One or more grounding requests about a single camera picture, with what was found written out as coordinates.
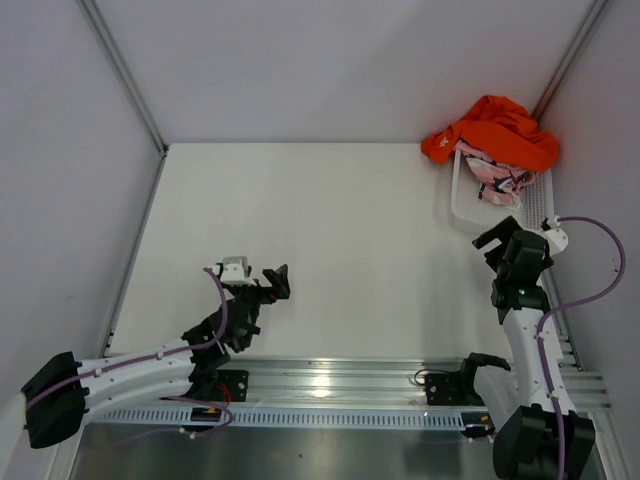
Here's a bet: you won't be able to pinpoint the pink patterned shorts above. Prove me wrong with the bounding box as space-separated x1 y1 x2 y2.
455 140 538 210

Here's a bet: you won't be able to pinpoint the white plastic basket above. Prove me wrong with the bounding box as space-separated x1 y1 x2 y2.
450 150 554 233

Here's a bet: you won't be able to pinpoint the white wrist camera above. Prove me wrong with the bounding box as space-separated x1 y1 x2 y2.
540 215 569 256
213 256 255 286

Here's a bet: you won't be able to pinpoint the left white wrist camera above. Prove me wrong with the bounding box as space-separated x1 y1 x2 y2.
213 256 255 286

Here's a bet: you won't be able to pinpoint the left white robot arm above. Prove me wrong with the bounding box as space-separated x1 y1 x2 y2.
21 257 291 449

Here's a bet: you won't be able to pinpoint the orange shorts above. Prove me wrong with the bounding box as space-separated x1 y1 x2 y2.
420 95 559 173

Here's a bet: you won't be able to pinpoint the aluminium mounting rail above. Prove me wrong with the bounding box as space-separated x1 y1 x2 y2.
74 355 614 412

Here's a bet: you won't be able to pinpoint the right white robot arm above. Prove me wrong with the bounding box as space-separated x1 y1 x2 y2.
456 217 596 479

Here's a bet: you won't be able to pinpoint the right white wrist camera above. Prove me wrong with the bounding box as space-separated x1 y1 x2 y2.
540 215 569 256

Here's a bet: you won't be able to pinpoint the slotted cable duct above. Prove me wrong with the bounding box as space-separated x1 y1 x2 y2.
96 405 492 431

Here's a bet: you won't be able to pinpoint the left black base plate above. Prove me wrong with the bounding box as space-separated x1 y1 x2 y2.
186 369 250 403

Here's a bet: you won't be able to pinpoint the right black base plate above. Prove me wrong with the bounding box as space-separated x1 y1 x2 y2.
413 369 484 406

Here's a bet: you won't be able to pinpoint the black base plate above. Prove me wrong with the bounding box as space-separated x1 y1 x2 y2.
186 369 250 403
413 369 484 406

